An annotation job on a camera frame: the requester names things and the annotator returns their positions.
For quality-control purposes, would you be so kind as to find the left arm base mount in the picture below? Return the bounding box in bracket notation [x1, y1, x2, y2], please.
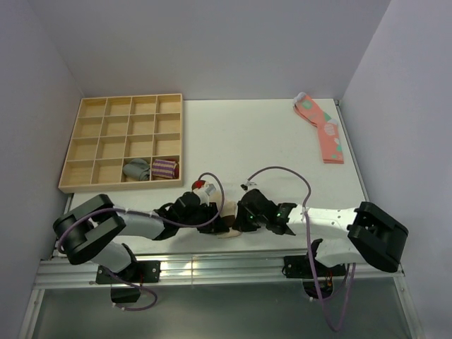
[95, 261, 161, 311]

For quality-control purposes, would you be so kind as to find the wooden compartment tray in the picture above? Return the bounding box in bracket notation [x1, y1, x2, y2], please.
[59, 93, 184, 193]

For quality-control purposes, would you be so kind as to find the purple striped rolled sock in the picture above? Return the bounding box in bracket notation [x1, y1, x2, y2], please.
[150, 159, 179, 179]

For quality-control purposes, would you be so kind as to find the aluminium front rail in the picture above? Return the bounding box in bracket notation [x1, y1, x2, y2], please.
[33, 246, 405, 289]

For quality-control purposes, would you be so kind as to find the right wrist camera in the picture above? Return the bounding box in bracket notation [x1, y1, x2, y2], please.
[240, 181, 258, 192]

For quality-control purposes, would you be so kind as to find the grey rolled sock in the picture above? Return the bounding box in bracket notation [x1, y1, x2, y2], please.
[122, 158, 150, 182]

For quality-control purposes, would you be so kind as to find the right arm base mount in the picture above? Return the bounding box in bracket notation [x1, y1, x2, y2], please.
[282, 254, 350, 299]

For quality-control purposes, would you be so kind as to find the pink patterned sock pair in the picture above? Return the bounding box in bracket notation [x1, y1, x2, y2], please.
[292, 92, 344, 164]

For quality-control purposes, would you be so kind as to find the cream and brown sock pair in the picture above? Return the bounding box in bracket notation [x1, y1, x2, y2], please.
[198, 184, 242, 239]

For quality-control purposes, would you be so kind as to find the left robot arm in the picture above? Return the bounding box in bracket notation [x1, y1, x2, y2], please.
[53, 191, 230, 282]

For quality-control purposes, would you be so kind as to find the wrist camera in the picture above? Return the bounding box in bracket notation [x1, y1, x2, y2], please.
[192, 180, 216, 205]
[240, 181, 258, 192]

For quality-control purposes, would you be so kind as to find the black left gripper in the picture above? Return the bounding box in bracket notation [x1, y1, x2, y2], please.
[178, 202, 229, 234]

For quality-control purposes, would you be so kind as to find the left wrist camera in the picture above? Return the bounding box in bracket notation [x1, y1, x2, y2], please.
[192, 180, 216, 205]

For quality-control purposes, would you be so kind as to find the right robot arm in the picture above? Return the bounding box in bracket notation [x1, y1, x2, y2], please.
[233, 189, 409, 275]

